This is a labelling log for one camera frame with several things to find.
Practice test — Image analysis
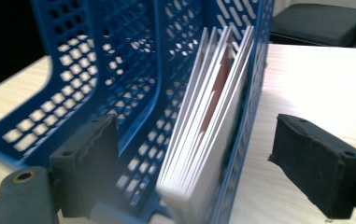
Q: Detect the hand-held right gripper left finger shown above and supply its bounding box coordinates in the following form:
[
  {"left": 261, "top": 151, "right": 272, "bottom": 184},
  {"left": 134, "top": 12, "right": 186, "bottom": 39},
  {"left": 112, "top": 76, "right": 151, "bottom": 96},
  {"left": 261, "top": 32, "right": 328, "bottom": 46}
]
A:
[{"left": 48, "top": 114, "right": 120, "bottom": 219}]

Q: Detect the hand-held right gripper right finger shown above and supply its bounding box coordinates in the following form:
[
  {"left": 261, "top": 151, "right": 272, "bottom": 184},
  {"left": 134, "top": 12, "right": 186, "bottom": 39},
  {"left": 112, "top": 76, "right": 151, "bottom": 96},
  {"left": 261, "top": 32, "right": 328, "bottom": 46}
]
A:
[{"left": 267, "top": 113, "right": 356, "bottom": 220}]

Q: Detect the blue plastic file rack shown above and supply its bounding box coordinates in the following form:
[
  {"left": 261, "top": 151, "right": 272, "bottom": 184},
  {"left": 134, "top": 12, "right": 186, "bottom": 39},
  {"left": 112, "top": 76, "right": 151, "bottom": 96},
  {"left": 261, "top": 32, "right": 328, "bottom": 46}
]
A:
[{"left": 0, "top": 0, "right": 275, "bottom": 224}]

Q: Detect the green leaf picture book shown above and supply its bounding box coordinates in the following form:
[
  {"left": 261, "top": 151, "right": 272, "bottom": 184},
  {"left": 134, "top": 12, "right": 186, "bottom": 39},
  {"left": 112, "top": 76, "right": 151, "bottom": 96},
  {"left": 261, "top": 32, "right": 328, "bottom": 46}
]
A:
[{"left": 154, "top": 25, "right": 256, "bottom": 224}]

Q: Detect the black folding chair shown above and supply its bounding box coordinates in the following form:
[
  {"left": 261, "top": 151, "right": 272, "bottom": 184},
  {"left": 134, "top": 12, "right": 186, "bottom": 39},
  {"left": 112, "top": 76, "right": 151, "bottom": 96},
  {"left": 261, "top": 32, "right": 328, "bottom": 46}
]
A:
[{"left": 270, "top": 2, "right": 356, "bottom": 49}]

